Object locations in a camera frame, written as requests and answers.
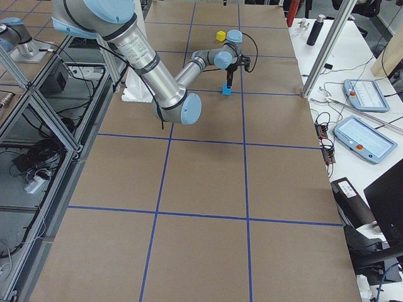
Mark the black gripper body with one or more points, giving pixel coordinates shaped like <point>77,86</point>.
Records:
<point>232,67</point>

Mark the blue wooden block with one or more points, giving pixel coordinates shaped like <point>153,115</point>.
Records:
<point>226,90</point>

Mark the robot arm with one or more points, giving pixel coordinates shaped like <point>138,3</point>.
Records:
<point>116,22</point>

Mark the yellow wooden block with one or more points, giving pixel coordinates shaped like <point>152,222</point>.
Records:
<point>221,36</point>

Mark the black water bottle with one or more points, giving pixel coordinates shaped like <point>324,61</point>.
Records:
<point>316,29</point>

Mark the brown paper table cover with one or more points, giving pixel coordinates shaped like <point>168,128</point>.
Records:
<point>236,207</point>

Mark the far teach pendant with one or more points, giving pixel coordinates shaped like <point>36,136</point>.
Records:
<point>365,95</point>

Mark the teach pendant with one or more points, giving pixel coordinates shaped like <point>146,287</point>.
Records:
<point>365,141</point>
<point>365,95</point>

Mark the near teach pendant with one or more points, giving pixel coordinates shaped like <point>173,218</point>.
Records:
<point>365,141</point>

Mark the black computer monitor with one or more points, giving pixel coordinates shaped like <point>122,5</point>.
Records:
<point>384,196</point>

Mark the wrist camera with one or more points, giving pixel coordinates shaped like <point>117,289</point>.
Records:
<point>245,62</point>

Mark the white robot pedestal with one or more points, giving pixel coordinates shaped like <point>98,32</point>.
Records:
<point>135,90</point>

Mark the aluminium frame post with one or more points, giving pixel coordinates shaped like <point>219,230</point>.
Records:
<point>329,42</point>

